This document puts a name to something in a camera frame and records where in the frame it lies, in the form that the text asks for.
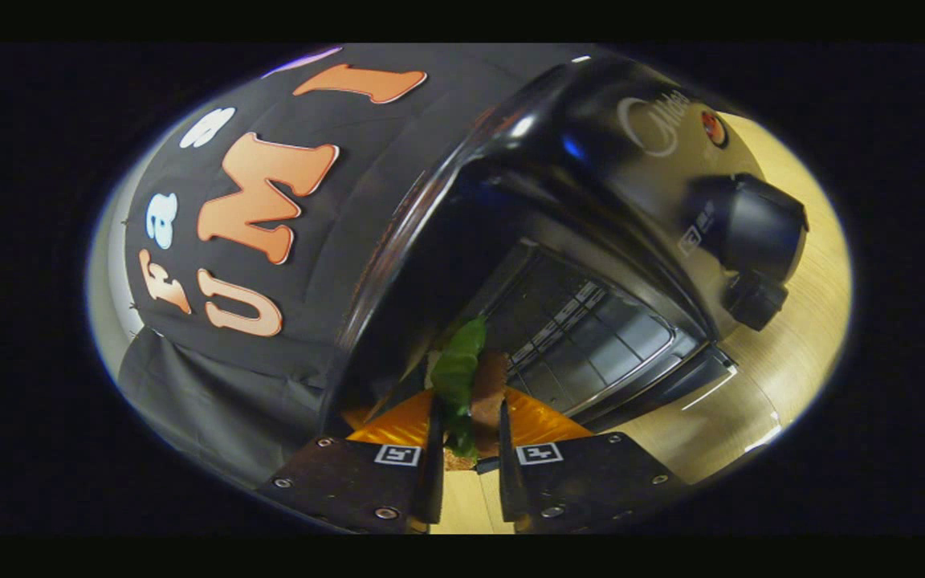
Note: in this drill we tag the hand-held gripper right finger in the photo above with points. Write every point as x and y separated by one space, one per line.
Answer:
508 482

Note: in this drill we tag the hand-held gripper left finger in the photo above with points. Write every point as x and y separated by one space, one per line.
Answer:
436 482

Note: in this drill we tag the lettuce sandwich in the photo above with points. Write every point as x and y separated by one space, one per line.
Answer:
458 377

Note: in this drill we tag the black toaster oven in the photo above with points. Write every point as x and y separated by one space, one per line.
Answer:
591 104

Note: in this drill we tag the black backdrop cloth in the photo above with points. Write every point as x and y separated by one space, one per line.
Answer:
213 401

